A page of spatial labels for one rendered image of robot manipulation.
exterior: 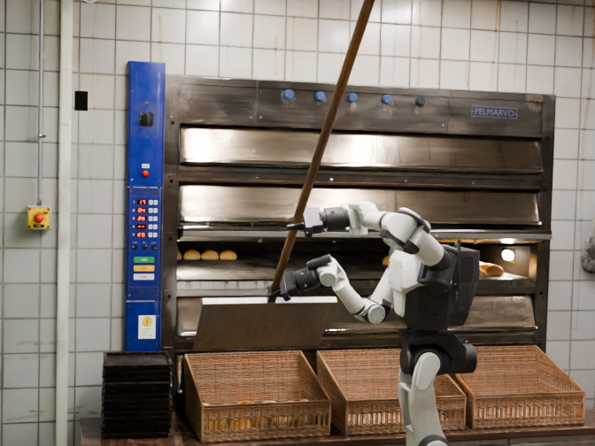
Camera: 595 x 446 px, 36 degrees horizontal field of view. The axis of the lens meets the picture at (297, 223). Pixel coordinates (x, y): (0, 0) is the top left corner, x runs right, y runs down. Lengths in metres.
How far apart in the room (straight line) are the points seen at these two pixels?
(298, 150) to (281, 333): 0.88
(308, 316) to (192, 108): 1.09
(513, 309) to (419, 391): 1.33
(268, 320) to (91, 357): 0.86
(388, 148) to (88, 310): 1.58
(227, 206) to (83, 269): 0.70
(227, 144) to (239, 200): 0.26
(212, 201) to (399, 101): 1.02
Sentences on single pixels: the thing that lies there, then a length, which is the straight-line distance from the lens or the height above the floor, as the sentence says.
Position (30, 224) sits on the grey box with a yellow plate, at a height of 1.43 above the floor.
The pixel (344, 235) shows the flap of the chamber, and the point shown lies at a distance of 4.20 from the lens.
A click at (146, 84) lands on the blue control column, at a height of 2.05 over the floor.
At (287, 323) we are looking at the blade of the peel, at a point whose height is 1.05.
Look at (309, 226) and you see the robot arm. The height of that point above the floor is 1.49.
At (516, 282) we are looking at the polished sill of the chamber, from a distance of 4.73.
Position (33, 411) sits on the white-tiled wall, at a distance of 4.27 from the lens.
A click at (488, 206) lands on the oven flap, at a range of 4.63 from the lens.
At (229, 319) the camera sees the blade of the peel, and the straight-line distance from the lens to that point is 3.77.
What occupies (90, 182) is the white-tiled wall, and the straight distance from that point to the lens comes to 4.14.
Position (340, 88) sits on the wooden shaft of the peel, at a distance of 2.79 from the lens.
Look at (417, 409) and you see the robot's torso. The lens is 3.57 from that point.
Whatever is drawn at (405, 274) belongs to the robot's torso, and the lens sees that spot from 3.42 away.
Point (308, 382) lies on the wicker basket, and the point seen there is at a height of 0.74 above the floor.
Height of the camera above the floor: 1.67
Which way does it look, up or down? 3 degrees down
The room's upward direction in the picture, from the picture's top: 1 degrees clockwise
